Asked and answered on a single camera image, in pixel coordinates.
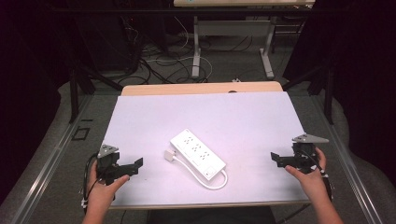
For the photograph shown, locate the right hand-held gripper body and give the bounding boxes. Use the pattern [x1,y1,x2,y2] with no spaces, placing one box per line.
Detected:
[290,133,330,175]

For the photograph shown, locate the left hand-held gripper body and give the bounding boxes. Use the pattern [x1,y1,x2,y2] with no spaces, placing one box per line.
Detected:
[95,143,132,187]

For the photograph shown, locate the person's right hand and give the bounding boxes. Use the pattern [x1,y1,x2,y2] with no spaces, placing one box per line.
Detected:
[284,147,329,203]

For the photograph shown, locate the person's left hand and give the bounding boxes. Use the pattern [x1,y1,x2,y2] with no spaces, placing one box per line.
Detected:
[86,161,131,217]

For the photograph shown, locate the white power plug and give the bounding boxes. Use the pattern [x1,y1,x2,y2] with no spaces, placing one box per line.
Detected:
[163,148,177,162]

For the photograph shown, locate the white power strip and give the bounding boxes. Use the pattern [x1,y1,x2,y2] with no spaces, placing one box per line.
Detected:
[169,128,228,181]

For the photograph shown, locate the black metal stand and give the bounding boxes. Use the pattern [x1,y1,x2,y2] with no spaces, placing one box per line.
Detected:
[68,59,124,125]
[281,59,335,118]

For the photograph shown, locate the white table mat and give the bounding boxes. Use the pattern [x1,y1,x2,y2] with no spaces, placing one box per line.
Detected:
[102,91,310,209]

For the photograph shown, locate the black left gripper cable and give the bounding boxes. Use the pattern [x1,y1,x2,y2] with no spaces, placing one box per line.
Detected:
[81,151,101,215]

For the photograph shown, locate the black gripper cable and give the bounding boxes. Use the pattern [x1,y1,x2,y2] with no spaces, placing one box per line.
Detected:
[295,149,334,202]
[81,151,101,215]

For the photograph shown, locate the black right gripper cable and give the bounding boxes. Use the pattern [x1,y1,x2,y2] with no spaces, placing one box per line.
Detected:
[295,149,334,202]

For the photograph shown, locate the metal floor rail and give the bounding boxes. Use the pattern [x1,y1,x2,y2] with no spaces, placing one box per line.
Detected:
[311,94,386,224]
[8,94,94,224]

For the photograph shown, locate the white power strip cable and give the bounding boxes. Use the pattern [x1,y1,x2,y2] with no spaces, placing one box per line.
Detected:
[173,154,229,191]

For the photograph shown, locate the bundle of black floor cables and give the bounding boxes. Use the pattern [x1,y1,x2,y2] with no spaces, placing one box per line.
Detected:
[120,15,213,86]

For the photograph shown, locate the white floor cable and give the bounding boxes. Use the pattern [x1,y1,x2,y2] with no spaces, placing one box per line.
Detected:
[145,15,214,83]

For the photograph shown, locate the white frame desk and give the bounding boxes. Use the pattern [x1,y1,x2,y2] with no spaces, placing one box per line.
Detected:
[173,0,316,80]

